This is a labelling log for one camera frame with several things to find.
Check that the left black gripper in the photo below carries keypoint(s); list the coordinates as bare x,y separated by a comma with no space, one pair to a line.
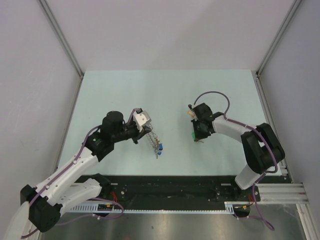
139,135

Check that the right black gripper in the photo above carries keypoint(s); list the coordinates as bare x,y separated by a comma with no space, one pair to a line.
199,135

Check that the green tag key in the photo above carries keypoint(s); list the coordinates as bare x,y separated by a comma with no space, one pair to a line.
193,134

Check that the yellow tag key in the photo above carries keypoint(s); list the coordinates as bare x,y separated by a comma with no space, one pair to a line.
157,143
191,114

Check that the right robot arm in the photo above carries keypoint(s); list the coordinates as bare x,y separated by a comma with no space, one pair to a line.
261,147

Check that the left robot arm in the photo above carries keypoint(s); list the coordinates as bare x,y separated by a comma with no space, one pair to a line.
48,200

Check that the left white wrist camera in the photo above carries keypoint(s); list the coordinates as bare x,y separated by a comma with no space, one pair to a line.
141,118

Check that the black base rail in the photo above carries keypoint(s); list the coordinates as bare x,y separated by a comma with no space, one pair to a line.
174,193

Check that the slotted cable duct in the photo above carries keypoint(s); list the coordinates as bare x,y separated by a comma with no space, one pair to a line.
101,208

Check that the right aluminium frame post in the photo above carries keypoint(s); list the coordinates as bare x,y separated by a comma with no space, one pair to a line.
294,8

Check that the aluminium frame post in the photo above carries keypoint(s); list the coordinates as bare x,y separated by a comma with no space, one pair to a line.
55,26
294,8

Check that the left aluminium frame post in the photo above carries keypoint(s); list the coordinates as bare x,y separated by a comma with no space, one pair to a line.
55,26

